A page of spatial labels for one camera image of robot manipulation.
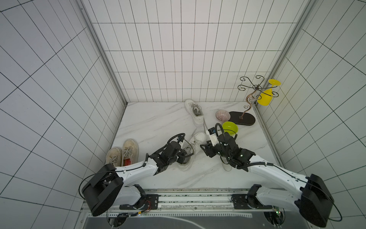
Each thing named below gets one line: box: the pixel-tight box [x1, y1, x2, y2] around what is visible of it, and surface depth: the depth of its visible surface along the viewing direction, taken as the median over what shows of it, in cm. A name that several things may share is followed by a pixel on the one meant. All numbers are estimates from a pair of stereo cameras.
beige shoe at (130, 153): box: [121, 138, 140, 167], surface depth 88 cm
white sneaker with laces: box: [184, 99, 205, 127], surface depth 105 cm
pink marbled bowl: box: [215, 109, 231, 122], surface depth 109 cm
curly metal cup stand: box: [237, 75, 279, 120], surface depth 88 cm
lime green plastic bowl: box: [222, 121, 239, 136], surface depth 102 cm
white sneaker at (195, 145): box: [178, 131, 207, 172], surface depth 83 cm
